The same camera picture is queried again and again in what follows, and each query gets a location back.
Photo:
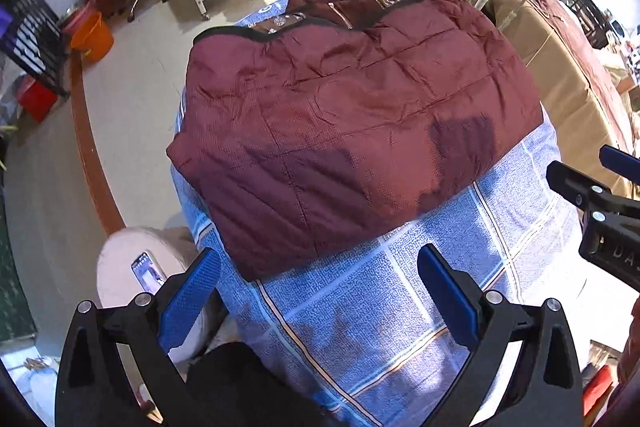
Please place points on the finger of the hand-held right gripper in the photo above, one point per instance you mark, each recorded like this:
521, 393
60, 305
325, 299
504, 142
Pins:
575, 187
622, 162

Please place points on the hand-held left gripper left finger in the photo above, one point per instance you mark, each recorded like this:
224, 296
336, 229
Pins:
190, 297

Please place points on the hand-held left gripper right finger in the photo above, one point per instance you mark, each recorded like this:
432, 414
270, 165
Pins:
445, 292

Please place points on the maroon quilted jacket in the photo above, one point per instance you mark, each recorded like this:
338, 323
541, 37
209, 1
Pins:
350, 117

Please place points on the blue checked blanket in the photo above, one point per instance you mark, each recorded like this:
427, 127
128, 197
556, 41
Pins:
400, 307

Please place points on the smartphone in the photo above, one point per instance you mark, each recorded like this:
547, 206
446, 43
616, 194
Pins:
148, 273

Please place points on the white round stool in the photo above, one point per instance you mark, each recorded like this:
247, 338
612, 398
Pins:
125, 267

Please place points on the beige sofa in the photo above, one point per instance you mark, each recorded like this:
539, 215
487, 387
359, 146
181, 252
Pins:
565, 72

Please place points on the orange plastic bucket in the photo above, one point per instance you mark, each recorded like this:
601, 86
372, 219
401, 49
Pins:
92, 39

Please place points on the black metal rack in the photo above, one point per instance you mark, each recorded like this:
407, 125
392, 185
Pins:
35, 42

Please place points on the pink plastic basin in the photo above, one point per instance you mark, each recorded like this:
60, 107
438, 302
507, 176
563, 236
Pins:
80, 16

